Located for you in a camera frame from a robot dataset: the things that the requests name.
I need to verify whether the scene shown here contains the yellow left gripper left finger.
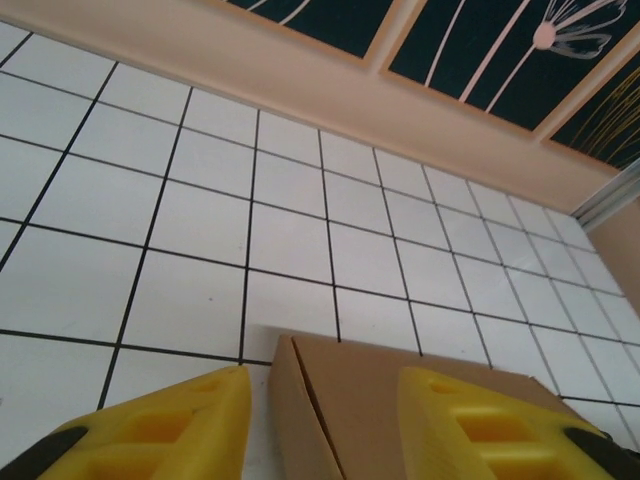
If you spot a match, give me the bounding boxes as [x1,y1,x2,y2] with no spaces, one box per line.
[8,365,253,480]

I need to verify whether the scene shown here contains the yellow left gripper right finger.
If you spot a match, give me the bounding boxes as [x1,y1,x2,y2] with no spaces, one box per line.
[398,366,640,480]

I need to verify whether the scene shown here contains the brown cardboard box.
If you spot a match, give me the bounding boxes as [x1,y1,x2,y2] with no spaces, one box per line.
[268,333,614,480]

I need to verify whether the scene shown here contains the aluminium frame post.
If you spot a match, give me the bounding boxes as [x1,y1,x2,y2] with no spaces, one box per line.
[573,163,640,229]

